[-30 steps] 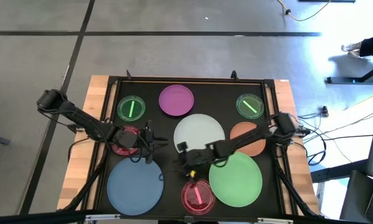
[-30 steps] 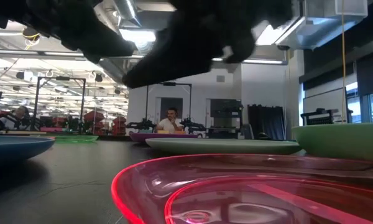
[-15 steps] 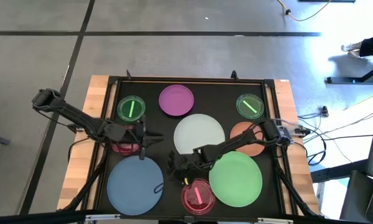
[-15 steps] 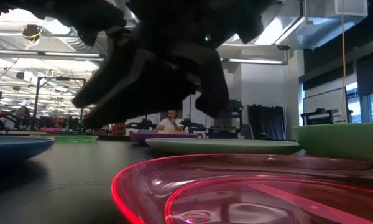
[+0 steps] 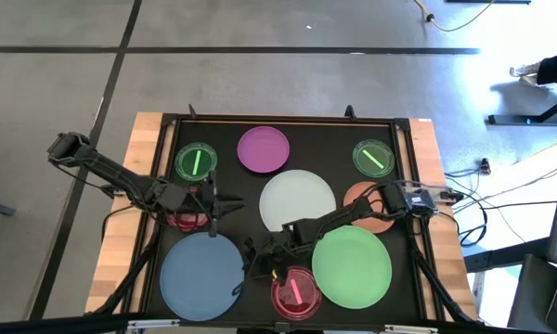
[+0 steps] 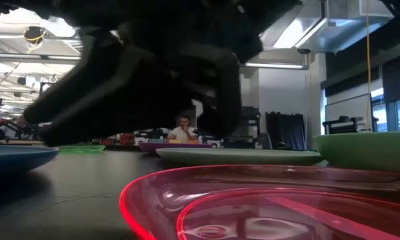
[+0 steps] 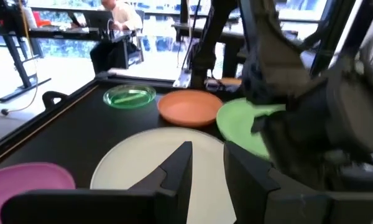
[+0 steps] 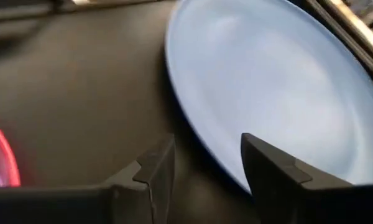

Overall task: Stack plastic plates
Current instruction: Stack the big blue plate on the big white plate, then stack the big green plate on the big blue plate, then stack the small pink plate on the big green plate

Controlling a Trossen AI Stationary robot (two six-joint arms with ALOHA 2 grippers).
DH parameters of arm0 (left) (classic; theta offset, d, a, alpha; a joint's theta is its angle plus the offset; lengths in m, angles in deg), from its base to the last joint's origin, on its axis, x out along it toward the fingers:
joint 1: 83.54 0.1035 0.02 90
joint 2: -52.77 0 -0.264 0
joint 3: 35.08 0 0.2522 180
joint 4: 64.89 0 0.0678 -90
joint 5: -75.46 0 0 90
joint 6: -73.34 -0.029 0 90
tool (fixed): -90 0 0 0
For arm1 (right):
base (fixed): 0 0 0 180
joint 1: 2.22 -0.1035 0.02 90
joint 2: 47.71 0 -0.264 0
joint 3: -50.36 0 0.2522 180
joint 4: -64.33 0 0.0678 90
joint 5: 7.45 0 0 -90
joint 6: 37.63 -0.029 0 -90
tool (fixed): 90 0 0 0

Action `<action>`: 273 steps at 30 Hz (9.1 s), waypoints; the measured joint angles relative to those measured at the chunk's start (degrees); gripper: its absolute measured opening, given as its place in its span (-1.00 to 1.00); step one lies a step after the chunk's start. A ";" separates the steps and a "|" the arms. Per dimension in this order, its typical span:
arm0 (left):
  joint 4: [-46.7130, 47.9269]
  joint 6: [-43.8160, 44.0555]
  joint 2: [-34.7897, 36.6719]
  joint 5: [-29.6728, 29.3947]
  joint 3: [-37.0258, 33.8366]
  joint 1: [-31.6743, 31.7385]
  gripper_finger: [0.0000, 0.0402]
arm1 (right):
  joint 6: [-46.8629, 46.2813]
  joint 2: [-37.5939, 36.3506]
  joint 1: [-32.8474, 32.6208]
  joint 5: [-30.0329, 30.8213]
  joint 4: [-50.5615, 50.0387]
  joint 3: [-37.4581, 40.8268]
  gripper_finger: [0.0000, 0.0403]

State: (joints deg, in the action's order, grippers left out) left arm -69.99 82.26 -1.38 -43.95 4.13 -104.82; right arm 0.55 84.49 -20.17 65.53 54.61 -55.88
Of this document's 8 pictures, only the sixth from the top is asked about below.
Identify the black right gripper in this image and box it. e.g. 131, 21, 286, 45
53, 0, 303, 138

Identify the translucent pink plastic plate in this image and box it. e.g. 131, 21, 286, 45
138, 142, 214, 155

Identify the blue plastic plate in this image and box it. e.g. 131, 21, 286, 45
0, 143, 60, 175

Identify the translucent red plastic plate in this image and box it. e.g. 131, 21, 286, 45
119, 163, 400, 240

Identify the opaque green plastic plate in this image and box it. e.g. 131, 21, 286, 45
312, 131, 400, 174

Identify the grey ceiling pipe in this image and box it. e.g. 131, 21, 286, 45
0, 52, 83, 62

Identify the translucent green plastic plate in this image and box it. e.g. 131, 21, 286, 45
58, 144, 107, 155

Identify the person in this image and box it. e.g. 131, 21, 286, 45
166, 115, 198, 144

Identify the long ceiling light bar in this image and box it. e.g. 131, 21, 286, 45
241, 61, 309, 71

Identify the black equipment cabinet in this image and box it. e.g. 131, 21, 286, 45
241, 106, 263, 149

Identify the pale white plastic plate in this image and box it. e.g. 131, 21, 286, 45
155, 147, 324, 167

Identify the black curtain panel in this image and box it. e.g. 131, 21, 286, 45
265, 111, 306, 151

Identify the white board panel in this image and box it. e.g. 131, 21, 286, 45
325, 93, 374, 134

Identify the black perforated cart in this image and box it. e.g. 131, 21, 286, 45
322, 115, 379, 135

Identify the dark window blind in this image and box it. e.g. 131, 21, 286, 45
381, 59, 400, 103

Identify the yellow ceiling cable reel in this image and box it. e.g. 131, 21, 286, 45
23, 25, 48, 46

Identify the silver ceiling air duct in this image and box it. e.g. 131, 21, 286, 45
259, 0, 395, 55

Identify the hanging yellow cable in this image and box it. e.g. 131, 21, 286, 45
365, 0, 372, 133

